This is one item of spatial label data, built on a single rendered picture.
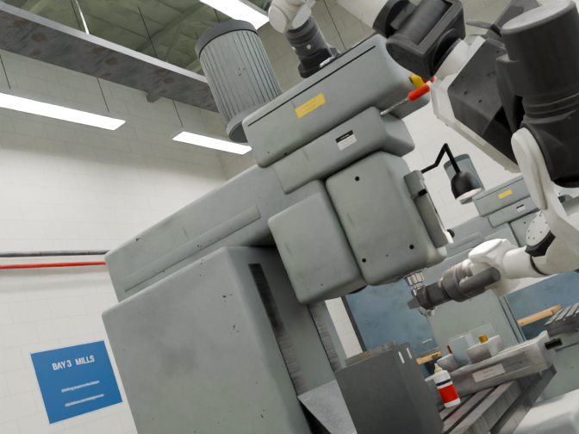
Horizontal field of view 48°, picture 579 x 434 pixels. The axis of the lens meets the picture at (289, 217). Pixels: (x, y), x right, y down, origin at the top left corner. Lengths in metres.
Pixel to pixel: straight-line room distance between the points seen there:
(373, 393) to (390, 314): 7.45
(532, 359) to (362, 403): 0.65
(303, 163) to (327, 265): 0.28
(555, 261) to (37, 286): 5.62
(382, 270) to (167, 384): 0.68
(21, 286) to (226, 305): 4.80
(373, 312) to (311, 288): 7.04
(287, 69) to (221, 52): 7.69
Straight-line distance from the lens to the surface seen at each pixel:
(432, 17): 1.43
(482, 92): 1.29
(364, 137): 1.69
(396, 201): 1.67
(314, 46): 1.80
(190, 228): 1.96
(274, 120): 1.81
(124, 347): 1.99
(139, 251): 2.09
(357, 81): 1.72
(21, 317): 6.32
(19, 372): 6.13
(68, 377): 6.42
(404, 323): 8.64
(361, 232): 1.70
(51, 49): 4.44
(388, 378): 1.24
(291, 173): 1.77
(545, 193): 1.14
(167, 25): 9.44
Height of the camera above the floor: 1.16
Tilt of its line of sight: 13 degrees up
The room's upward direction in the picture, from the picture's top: 22 degrees counter-clockwise
